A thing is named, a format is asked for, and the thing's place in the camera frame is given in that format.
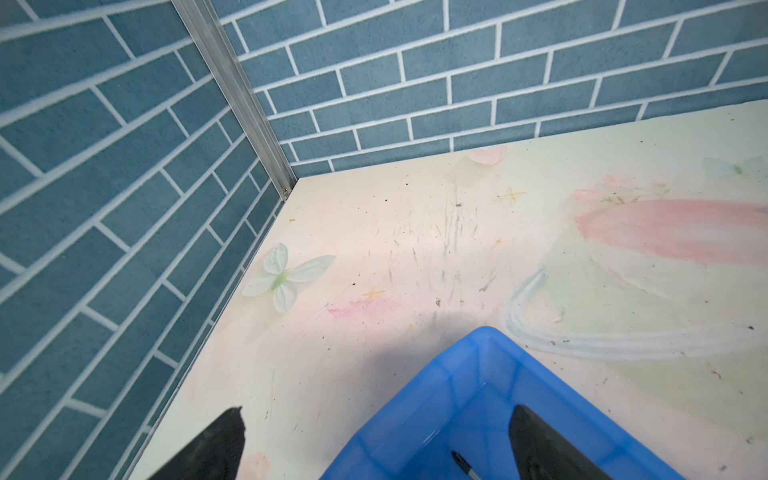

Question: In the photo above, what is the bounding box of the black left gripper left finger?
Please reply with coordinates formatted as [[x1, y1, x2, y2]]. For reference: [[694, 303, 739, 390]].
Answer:
[[150, 407, 245, 480]]

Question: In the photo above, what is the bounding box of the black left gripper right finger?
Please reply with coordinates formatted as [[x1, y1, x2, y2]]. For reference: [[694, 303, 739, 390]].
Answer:
[[508, 404, 609, 479]]

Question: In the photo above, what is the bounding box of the black yellow handled screwdriver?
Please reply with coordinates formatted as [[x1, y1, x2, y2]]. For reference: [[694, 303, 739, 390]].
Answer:
[[451, 451, 481, 480]]

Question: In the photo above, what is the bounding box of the blue plastic bin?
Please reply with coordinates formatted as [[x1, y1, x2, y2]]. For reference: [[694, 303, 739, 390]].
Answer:
[[323, 327, 680, 479]]

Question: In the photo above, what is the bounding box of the aluminium corner post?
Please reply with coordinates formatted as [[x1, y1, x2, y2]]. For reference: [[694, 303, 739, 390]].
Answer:
[[172, 0, 297, 200]]

